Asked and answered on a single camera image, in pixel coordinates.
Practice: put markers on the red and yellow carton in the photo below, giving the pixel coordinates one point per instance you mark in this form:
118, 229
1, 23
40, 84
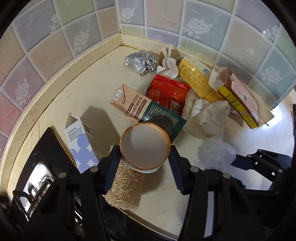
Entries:
242, 97

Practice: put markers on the yellow cardboard box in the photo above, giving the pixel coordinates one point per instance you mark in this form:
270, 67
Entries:
196, 78

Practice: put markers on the clear plastic bag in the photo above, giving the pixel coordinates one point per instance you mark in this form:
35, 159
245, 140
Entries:
215, 153

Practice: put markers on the red snack packet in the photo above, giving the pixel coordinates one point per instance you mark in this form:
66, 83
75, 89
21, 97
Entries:
166, 90

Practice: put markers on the dark green packet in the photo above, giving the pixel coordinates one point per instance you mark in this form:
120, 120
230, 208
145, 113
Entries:
166, 120

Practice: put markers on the white tissue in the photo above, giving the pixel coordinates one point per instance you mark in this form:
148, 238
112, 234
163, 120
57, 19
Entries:
210, 115

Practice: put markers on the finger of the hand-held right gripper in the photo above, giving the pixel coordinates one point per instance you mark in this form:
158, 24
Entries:
241, 161

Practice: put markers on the orange paper cup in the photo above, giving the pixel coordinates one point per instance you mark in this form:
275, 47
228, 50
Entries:
143, 143

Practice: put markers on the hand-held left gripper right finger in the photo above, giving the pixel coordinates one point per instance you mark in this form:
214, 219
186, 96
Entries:
178, 171

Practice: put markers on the black gas stove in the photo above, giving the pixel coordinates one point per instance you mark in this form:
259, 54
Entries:
49, 143

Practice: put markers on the foil burner liner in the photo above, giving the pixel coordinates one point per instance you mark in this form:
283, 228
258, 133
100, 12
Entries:
39, 172

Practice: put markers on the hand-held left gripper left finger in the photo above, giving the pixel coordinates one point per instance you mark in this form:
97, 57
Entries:
113, 166

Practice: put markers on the white paper napkin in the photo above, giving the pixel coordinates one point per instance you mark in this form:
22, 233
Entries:
170, 66

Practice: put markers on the tan loofah sponge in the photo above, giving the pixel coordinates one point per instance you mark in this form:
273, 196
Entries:
126, 187

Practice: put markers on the white carton with blue dots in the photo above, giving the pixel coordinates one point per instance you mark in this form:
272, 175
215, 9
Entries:
81, 148

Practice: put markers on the crumpled silver foil wrapper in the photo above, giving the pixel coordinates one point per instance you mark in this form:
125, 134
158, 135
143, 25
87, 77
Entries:
141, 62

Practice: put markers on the beige milk carton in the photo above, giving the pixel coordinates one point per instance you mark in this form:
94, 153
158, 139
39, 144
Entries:
129, 102

